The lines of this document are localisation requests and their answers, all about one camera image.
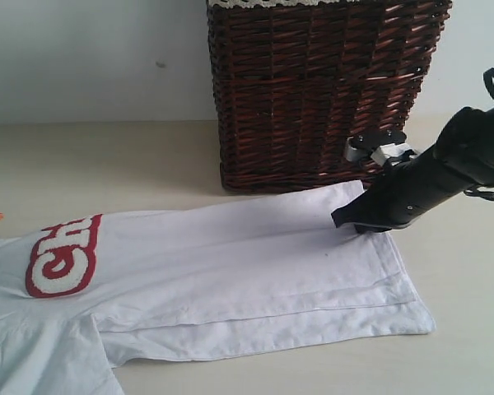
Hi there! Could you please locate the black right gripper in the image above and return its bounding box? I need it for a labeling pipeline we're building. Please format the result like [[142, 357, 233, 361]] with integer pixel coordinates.
[[331, 168, 432, 235]]

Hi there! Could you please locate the white t-shirt with red logo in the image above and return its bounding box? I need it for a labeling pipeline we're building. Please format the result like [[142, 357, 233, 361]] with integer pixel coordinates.
[[0, 181, 435, 394]]

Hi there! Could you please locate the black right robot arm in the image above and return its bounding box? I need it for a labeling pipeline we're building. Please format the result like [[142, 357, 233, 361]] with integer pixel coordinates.
[[332, 107, 494, 233]]

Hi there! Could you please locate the dark brown wicker basket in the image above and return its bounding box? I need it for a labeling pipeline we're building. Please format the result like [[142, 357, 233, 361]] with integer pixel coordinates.
[[207, 1, 452, 193]]

